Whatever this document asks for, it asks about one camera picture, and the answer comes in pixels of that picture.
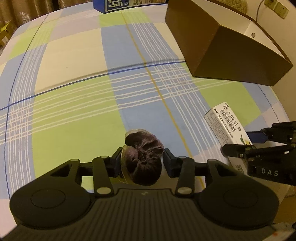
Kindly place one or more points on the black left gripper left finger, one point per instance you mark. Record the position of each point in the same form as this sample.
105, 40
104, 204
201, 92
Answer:
104, 168

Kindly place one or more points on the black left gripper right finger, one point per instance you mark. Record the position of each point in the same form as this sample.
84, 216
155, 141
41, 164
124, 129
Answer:
183, 168

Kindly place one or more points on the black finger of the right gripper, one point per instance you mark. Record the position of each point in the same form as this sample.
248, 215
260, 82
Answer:
236, 150

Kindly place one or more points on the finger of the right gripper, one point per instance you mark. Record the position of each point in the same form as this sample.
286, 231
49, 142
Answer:
257, 137

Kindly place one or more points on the white ointment box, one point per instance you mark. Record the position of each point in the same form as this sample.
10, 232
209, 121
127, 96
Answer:
226, 126

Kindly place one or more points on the dark purple scrunchie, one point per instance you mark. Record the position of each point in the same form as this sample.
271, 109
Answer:
140, 159

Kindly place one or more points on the checkered bed sheet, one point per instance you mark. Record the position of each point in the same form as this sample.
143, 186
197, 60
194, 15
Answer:
74, 81

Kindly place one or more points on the brown storage box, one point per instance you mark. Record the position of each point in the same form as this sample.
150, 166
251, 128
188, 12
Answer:
219, 42

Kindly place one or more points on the quilted beige chair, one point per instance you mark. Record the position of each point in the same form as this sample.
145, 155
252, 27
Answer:
240, 5

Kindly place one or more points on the blue milk carton box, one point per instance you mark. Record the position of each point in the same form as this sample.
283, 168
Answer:
108, 6

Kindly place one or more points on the cardboard boxes pile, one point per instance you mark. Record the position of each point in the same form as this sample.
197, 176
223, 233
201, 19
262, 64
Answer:
6, 33

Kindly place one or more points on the beige curtain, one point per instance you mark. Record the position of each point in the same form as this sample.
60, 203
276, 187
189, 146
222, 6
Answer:
20, 12

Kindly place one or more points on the wall power socket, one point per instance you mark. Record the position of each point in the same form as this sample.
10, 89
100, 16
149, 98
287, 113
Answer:
277, 7

